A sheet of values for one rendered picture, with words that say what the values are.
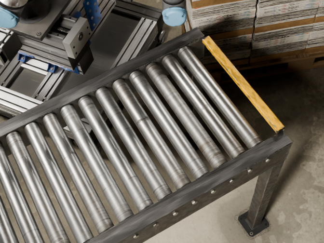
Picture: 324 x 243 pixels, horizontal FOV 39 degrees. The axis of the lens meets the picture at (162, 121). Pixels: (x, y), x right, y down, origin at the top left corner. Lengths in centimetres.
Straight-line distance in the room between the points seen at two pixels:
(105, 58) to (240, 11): 74
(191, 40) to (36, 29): 57
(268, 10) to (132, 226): 121
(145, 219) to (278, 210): 100
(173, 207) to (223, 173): 18
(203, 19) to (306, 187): 92
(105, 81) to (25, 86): 90
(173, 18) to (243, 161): 48
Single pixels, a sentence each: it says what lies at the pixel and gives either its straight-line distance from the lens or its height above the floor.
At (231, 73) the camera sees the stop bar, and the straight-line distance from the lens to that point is 152.
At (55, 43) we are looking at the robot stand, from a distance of 178.
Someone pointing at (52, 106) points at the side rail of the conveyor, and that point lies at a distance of 155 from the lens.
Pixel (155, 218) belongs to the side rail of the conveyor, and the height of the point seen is 80.
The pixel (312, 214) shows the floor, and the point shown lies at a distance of 222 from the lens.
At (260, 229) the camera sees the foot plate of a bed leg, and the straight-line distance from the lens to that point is 215.
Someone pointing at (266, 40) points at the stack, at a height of 30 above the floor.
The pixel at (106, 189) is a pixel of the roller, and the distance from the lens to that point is 137.
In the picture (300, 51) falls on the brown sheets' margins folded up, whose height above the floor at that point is 17.
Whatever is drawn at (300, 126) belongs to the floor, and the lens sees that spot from 240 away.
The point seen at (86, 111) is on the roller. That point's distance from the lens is 151.
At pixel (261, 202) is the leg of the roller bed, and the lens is 182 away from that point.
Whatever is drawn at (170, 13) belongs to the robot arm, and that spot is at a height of 103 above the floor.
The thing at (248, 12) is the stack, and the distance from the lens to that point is 210.
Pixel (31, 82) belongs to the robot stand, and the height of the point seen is 21.
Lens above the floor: 205
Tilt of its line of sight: 60 degrees down
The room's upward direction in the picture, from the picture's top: 8 degrees counter-clockwise
